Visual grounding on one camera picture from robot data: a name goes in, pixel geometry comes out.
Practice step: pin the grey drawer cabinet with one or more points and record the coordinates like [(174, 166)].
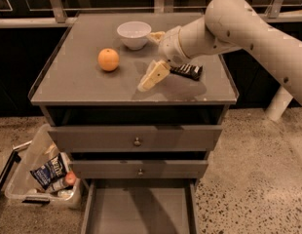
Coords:
[(73, 90)]

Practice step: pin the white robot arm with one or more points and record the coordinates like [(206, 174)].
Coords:
[(226, 26)]

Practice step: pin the grey drawer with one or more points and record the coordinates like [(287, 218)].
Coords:
[(139, 168), (141, 206), (135, 138)]

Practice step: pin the orange fruit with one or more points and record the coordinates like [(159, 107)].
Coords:
[(108, 59)]

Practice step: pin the grey middle drawer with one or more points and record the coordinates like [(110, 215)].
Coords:
[(139, 168)]

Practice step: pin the clear plastic storage bin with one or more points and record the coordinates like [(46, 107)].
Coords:
[(24, 187)]

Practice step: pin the white ceramic bowl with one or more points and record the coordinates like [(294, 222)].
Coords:
[(133, 34)]

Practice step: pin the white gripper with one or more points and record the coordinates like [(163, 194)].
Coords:
[(169, 47)]

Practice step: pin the metal railing frame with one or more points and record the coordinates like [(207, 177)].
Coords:
[(151, 7)]

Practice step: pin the black candy bar wrapper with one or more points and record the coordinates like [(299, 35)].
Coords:
[(188, 71)]

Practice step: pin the grey top drawer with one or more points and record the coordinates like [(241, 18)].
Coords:
[(135, 138)]

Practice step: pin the red apple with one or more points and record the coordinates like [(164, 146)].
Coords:
[(70, 178)]

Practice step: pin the white pole leg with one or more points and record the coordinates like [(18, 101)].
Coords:
[(278, 104)]

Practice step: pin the blue chip bag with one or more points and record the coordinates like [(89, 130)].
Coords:
[(51, 171)]

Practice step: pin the grey bottom drawer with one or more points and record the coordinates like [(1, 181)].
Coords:
[(141, 206)]

